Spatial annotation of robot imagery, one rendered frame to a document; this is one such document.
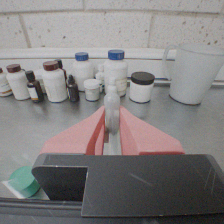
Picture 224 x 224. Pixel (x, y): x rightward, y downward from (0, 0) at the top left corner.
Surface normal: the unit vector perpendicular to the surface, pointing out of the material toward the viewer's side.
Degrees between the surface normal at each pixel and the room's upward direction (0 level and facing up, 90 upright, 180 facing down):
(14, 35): 90
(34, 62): 90
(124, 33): 90
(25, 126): 0
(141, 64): 90
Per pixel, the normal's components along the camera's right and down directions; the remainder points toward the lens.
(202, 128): 0.00, -0.80
